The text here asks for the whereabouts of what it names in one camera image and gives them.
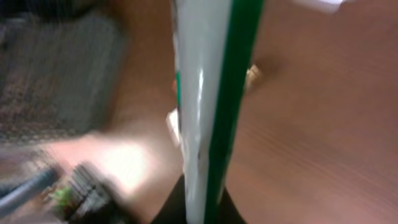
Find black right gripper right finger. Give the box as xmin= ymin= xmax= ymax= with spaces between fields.
xmin=217 ymin=189 xmax=246 ymax=224

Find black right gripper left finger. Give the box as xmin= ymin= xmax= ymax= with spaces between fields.
xmin=150 ymin=175 xmax=187 ymax=224

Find white tube gold cap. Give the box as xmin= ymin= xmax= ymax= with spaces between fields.
xmin=244 ymin=64 xmax=261 ymax=91

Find green white 3M package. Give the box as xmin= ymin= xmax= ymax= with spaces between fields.
xmin=172 ymin=0 xmax=263 ymax=223

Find white barcode scanner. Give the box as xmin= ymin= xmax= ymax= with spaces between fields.
xmin=292 ymin=0 xmax=345 ymax=14

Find grey plastic basket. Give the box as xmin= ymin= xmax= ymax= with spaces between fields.
xmin=1 ymin=12 xmax=126 ymax=145

